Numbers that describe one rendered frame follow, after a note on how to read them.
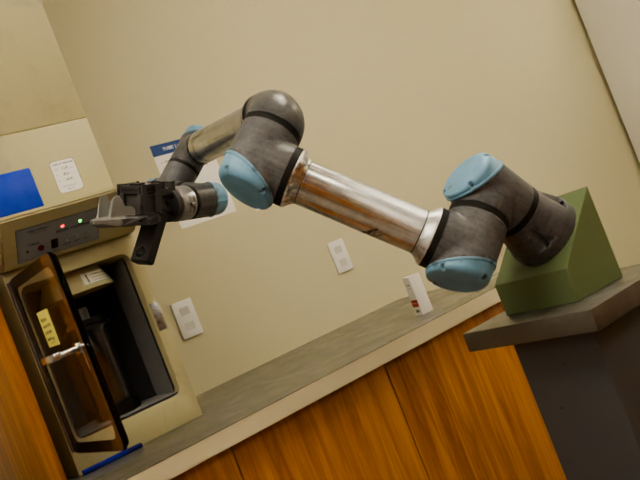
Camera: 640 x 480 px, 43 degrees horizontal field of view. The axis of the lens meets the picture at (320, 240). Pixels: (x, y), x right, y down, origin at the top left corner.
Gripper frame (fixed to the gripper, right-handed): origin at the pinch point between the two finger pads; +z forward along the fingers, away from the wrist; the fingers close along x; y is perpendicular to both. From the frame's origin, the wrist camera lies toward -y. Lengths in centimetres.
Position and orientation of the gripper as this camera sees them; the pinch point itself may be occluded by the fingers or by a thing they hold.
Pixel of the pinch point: (97, 225)
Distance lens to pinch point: 159.4
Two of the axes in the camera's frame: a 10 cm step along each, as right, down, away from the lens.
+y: -0.2, -9.9, -1.4
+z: -5.5, 1.3, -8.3
